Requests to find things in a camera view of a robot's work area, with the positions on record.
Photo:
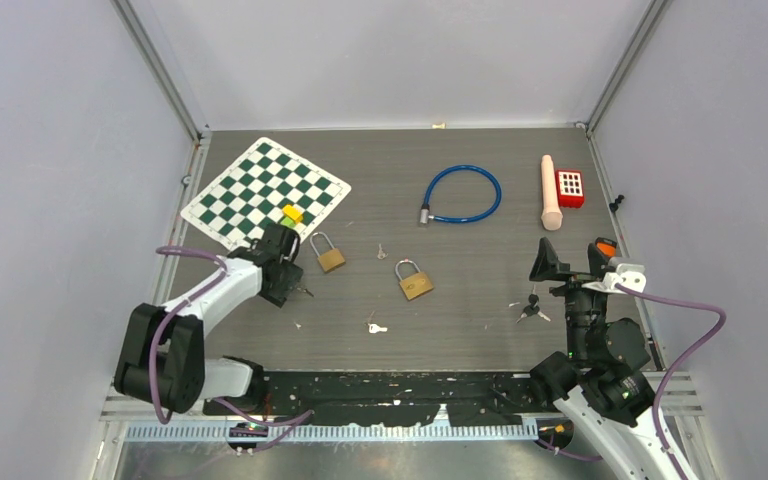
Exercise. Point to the red block with holes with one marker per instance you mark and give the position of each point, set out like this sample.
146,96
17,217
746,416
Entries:
569,186

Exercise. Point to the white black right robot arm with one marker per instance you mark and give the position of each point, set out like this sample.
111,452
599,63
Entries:
598,381

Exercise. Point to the brass padlock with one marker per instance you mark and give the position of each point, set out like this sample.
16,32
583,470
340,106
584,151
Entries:
329,259
412,280

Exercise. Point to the black front base panel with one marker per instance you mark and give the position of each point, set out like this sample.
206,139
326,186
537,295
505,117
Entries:
391,399

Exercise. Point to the silver keys with white tag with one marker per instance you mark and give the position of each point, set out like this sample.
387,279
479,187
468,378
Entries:
372,327

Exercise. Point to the black headed key bunch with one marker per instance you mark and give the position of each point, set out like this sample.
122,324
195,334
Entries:
532,308

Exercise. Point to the green white chessboard mat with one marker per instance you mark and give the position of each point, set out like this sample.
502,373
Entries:
236,206

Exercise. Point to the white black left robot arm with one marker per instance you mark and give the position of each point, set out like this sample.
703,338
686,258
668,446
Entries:
163,359

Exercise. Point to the small orange padlock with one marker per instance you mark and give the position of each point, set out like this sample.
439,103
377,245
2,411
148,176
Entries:
606,246

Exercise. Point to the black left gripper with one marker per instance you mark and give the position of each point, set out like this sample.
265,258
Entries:
292,275

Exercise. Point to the beige wooden rolling pin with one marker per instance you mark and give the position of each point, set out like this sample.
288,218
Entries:
551,216

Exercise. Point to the blue cable lock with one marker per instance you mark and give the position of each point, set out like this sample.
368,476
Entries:
461,194

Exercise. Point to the black knob on rail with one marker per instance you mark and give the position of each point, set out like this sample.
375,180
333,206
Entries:
616,203

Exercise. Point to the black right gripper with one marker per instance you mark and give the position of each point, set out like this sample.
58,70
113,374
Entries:
547,265

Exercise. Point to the green block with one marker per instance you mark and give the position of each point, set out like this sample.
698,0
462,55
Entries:
287,222

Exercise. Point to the aluminium frame rail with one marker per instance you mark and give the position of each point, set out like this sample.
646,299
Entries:
438,429

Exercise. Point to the yellow block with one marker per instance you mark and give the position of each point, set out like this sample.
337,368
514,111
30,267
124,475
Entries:
293,214

